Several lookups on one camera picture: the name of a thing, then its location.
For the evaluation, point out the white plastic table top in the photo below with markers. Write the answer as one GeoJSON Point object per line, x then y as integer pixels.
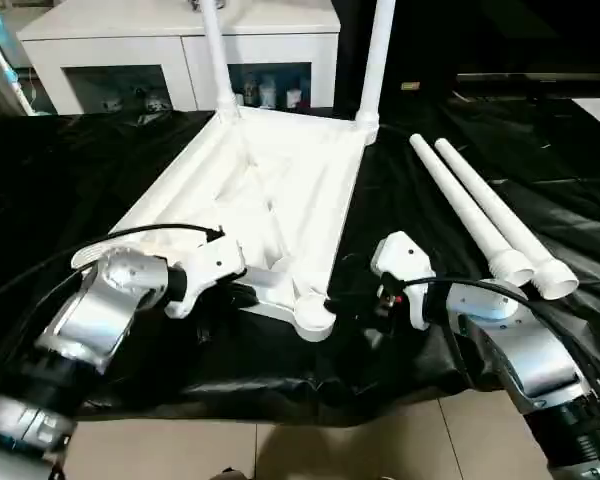
{"type": "Point", "coordinates": [280, 200]}

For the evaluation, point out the white plastic table leg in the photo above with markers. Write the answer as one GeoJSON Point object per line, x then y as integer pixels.
{"type": "Point", "coordinates": [460, 205]}
{"type": "Point", "coordinates": [377, 60]}
{"type": "Point", "coordinates": [217, 60]}
{"type": "Point", "coordinates": [500, 210]}

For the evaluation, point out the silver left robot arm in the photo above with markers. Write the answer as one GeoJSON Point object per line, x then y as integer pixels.
{"type": "Point", "coordinates": [100, 310]}

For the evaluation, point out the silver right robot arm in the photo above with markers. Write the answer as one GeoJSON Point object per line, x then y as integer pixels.
{"type": "Point", "coordinates": [520, 350]}

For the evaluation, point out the black plastic mat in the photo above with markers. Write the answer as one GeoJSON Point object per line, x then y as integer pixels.
{"type": "Point", "coordinates": [80, 170]}

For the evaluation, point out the small yellow label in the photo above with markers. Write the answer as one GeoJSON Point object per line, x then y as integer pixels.
{"type": "Point", "coordinates": [410, 86]}

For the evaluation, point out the white glass-door cabinet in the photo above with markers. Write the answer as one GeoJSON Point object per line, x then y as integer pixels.
{"type": "Point", "coordinates": [130, 25]}

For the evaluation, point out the white pole with blue band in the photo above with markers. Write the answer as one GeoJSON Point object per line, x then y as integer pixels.
{"type": "Point", "coordinates": [5, 70]}

